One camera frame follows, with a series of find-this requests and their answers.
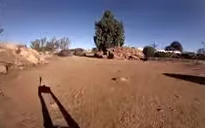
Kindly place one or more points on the small stone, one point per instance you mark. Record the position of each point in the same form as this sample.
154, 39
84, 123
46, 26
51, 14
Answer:
120, 79

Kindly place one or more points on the reddish rock mound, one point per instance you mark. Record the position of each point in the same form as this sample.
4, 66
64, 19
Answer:
125, 53

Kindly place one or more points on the tall dark green tree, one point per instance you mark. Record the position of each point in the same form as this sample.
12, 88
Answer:
108, 30

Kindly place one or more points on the low dark bush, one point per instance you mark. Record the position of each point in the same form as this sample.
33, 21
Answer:
65, 53

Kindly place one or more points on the round dark green bush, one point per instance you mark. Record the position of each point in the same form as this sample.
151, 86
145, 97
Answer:
149, 51

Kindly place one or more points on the row of bare bushes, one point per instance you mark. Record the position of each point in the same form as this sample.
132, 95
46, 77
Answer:
50, 44

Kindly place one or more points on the white building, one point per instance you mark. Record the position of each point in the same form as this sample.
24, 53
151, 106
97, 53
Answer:
170, 51

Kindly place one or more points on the dark round tree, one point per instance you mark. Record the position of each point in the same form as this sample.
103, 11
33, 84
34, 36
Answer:
175, 46

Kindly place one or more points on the pale sandstone rock bank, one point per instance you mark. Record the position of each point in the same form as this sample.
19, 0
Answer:
13, 56

